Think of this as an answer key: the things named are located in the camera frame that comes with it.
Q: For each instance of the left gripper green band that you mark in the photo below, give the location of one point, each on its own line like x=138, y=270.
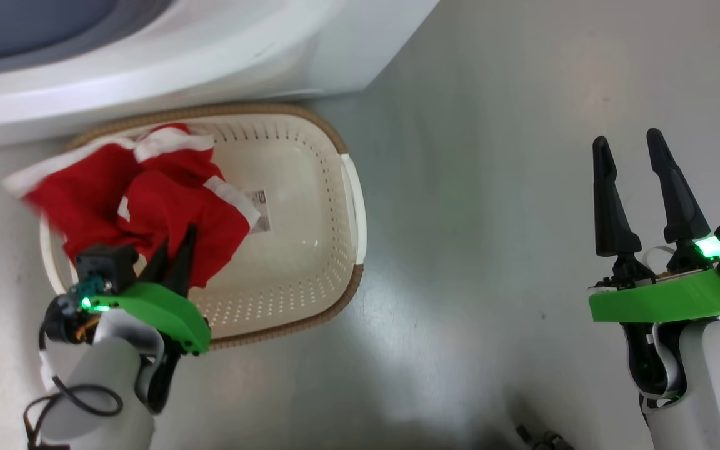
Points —
x=166, y=309

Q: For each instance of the cream perforated laundry basket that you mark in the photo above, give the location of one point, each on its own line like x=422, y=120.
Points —
x=297, y=250

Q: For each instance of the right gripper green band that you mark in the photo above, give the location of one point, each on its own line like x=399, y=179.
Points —
x=660, y=300

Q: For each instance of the red and white garment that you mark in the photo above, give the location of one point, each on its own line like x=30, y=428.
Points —
x=160, y=206

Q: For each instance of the dark robot base fitting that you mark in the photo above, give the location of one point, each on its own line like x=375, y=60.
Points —
x=547, y=440

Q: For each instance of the barcode label in basket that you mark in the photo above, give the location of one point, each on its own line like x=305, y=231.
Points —
x=260, y=209

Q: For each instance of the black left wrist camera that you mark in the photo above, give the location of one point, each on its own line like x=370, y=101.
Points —
x=107, y=265

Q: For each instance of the white front-load washing machine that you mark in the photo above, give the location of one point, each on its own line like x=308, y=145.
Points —
x=210, y=56

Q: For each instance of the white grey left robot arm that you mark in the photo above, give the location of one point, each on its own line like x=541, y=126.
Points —
x=104, y=387

